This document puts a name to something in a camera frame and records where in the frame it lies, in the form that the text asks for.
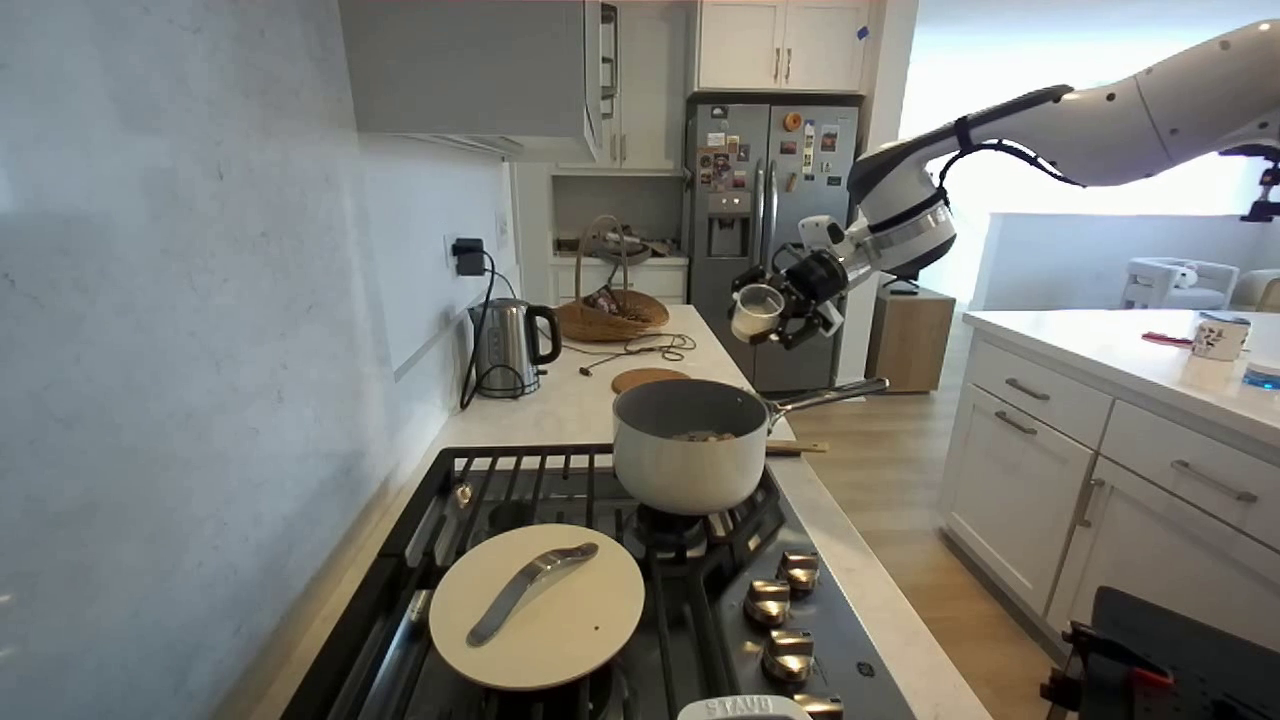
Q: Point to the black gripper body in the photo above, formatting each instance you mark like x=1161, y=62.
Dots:
x=822, y=291

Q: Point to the clear plastic cup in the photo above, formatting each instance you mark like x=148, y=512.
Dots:
x=752, y=312

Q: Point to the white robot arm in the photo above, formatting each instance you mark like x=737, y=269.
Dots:
x=1134, y=123

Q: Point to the stainless steel fridge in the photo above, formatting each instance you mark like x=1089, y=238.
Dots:
x=774, y=214

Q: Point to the brown wooden box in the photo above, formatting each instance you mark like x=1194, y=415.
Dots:
x=914, y=342

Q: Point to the wooden spatula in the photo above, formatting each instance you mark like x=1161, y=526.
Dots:
x=796, y=448

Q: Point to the round cork trivet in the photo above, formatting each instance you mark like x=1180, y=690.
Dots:
x=644, y=381

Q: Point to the white open shelf cabinet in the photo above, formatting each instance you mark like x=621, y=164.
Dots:
x=642, y=135

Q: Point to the white double door cabinet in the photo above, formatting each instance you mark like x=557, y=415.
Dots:
x=781, y=45

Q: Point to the brass stove knob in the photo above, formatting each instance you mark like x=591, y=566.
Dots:
x=771, y=607
x=822, y=711
x=803, y=575
x=789, y=657

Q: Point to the white kitchen island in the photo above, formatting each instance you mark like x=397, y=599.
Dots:
x=1027, y=492

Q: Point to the stainless steel electric kettle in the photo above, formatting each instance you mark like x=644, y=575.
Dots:
x=504, y=351

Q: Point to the dark power adapter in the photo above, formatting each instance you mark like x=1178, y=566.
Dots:
x=471, y=256

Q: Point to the black gas stove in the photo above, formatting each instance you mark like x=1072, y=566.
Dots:
x=693, y=626

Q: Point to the red flat item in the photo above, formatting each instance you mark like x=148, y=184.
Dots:
x=1164, y=337

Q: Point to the white countertop appliance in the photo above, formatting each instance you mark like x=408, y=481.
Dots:
x=1173, y=280

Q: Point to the steel range hood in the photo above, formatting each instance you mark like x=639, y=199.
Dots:
x=467, y=66

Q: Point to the white dutch oven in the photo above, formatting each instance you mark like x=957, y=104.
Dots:
x=743, y=711

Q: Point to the white printed mug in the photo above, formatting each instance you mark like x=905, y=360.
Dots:
x=1220, y=337

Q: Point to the blue flat item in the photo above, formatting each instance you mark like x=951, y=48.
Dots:
x=1261, y=381

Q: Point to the black equipment stand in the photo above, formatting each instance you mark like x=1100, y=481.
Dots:
x=1173, y=663

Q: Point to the black camera tripod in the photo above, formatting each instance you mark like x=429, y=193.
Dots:
x=1266, y=184

